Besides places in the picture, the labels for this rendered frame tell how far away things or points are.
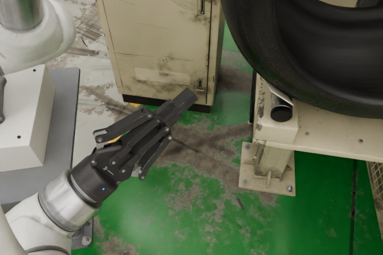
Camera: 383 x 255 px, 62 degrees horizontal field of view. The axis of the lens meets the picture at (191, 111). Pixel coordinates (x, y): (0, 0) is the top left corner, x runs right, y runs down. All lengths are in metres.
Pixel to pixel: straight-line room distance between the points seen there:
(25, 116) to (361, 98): 0.80
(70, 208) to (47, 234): 0.05
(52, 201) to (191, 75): 1.19
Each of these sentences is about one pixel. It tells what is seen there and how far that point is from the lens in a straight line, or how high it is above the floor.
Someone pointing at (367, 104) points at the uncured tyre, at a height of 0.98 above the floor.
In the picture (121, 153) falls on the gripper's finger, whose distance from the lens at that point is 0.53.
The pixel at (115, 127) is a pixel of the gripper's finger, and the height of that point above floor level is 1.00.
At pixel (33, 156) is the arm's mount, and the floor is 0.70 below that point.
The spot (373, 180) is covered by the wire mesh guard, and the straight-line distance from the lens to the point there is 1.42.
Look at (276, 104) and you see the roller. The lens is 0.68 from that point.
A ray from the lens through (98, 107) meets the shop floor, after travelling 1.95.
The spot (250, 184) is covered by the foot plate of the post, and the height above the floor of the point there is 0.01.
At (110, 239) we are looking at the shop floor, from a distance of 1.53.
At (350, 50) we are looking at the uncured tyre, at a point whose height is 0.91.
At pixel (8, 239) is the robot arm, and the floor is 1.07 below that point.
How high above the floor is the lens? 1.41
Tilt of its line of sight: 49 degrees down
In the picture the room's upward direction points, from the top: straight up
